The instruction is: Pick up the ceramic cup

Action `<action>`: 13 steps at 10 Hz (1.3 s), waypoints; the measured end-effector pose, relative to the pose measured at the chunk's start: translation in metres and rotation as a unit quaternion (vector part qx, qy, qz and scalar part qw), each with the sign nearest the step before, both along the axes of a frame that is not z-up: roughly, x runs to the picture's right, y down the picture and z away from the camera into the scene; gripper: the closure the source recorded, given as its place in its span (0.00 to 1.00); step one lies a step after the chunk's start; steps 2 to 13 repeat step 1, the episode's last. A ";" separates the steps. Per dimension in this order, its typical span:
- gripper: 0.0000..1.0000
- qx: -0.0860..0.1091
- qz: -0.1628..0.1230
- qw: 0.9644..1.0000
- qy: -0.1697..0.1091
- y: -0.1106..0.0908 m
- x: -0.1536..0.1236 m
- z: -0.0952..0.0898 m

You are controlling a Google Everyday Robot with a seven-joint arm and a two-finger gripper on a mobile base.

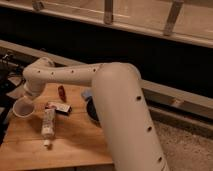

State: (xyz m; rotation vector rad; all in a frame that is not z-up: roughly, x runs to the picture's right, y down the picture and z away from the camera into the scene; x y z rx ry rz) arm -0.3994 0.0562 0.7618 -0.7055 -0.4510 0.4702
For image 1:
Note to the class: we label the dark round object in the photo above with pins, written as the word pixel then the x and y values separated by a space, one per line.
pixel 91 110

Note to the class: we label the white tube with cap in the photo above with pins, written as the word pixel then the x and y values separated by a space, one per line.
pixel 48 126

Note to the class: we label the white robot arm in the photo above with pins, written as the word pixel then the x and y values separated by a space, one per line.
pixel 120 105

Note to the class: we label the wooden board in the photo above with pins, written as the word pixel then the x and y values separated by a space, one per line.
pixel 76 141

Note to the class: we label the white ceramic cup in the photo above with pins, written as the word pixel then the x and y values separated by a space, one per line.
pixel 23 107

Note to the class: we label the light blue object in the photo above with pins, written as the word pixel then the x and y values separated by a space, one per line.
pixel 86 94

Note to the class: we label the small red object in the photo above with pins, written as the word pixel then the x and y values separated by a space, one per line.
pixel 62 94

